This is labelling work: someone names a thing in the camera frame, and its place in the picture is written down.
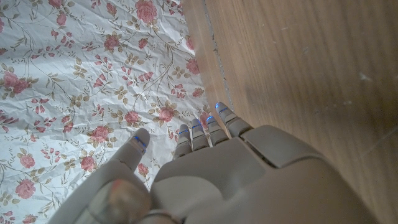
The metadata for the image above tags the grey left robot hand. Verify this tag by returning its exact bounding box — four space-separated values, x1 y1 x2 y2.
46 101 380 224

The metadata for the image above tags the floral rose backdrop cloth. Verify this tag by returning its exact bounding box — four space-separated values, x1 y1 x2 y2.
0 0 214 224

